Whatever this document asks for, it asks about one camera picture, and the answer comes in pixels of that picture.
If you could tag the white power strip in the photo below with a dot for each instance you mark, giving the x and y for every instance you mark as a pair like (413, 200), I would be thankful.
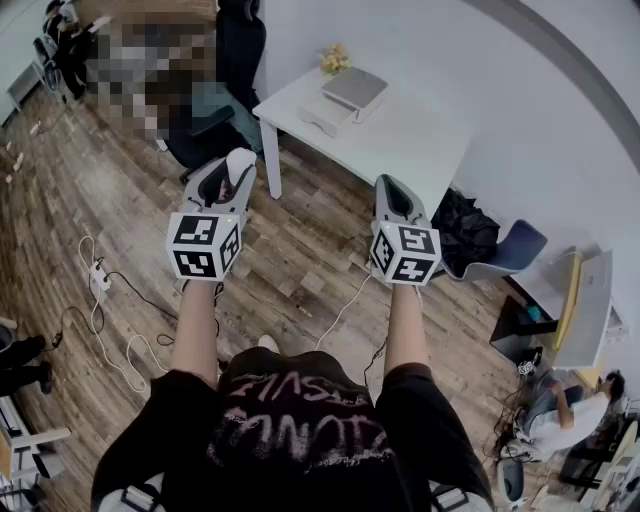
(100, 277)

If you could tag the white blue device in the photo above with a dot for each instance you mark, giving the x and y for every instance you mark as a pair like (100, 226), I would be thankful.
(510, 482)

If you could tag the person's black printed shirt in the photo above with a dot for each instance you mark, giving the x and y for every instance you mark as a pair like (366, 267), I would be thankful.
(300, 440)

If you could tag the grey lidded box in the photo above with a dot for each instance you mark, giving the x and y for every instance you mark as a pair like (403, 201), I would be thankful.
(352, 87)

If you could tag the white shelf rack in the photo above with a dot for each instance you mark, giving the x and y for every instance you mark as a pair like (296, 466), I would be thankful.
(35, 438)

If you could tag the black bag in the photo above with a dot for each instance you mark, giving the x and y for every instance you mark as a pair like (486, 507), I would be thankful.
(465, 230)

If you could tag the grey board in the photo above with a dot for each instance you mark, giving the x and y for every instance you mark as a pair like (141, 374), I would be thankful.
(590, 310)

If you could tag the yellow board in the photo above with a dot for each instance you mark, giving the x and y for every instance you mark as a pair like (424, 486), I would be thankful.
(572, 295)

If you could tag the person's left forearm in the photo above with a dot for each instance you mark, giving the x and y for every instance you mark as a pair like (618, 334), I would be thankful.
(195, 330)

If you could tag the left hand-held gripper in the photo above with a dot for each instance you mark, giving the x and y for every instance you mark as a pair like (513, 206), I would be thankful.
(195, 250)

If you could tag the white table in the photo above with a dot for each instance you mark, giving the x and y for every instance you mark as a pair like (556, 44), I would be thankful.
(400, 150)

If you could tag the small white desk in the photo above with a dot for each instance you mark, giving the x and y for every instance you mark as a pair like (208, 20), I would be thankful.
(22, 82)

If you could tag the black power adapter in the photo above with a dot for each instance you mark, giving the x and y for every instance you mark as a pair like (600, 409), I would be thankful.
(56, 341)

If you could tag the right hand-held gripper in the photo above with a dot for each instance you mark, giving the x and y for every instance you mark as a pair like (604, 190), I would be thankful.
(410, 245)

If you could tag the person's right forearm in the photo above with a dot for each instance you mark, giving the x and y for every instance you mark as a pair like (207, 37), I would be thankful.
(407, 325)

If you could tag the teal cloth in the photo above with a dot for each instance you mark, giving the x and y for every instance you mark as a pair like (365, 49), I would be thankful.
(220, 100)

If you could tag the person's left white shoe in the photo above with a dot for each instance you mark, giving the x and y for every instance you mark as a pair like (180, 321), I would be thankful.
(268, 343)

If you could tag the blue chair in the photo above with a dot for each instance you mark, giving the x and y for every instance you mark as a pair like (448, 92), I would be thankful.
(520, 245)

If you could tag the black office chair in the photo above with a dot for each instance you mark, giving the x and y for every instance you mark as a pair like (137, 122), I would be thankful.
(240, 50)

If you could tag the yellow flower bunch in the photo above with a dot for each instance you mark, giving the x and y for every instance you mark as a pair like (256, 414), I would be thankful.
(335, 59)

